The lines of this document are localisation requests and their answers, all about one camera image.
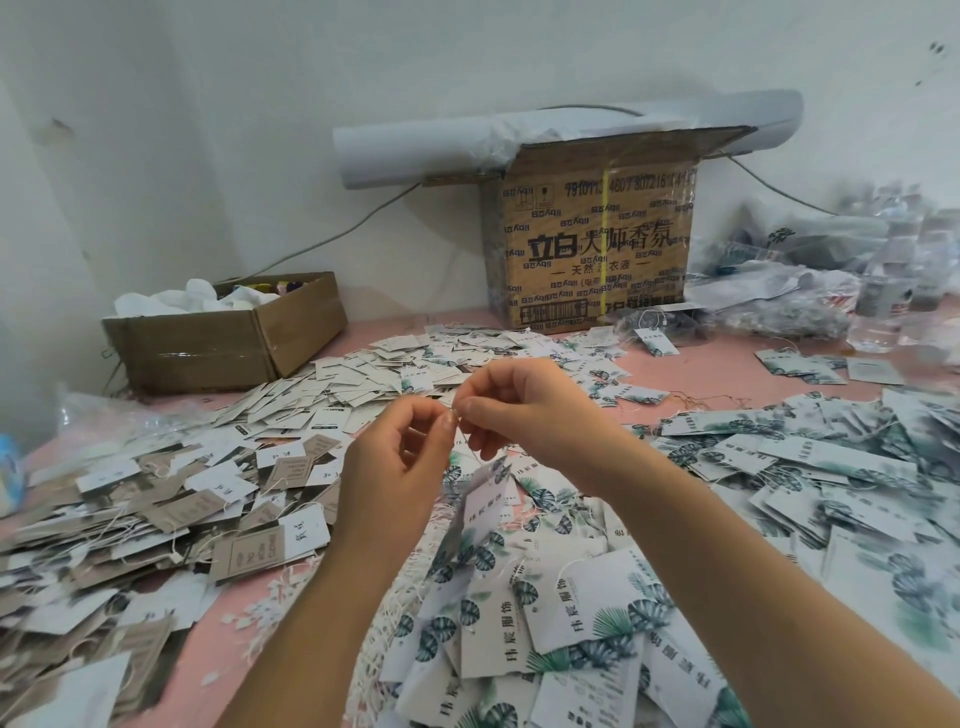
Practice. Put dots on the person's right hand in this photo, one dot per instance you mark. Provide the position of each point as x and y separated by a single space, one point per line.
540 417

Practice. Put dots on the person's left hand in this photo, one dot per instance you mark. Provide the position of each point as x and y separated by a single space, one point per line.
393 473

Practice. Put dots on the single white leaf print tag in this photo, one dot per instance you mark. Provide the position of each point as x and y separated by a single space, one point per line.
480 503

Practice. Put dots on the heap of small tags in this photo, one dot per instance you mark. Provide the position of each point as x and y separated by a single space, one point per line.
420 368

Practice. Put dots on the pile of brown white tags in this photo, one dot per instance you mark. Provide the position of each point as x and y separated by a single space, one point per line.
135 555

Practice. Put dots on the pile of green leaf tags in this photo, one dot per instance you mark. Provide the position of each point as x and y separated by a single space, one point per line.
810 525

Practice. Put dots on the person's right forearm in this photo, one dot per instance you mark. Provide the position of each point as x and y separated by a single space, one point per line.
803 608

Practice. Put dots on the person's left forearm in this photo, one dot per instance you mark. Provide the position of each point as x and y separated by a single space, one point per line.
300 645

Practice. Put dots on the large printed cardboard box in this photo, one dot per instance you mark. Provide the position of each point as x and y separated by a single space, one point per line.
597 240

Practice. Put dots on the small open cardboard box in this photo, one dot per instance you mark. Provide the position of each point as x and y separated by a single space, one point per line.
225 333

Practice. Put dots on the white crumpled material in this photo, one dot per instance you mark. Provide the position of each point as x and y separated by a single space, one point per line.
192 297

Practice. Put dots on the white roll in plastic wrap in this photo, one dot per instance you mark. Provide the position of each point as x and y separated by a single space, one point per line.
432 147

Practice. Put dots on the clear plastic bag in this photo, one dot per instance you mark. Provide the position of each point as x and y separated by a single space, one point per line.
102 420

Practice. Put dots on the heap of clear plastic bags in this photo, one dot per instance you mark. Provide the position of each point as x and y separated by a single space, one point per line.
837 282

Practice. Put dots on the blue tissue pack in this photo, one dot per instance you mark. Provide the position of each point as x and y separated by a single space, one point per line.
9 473

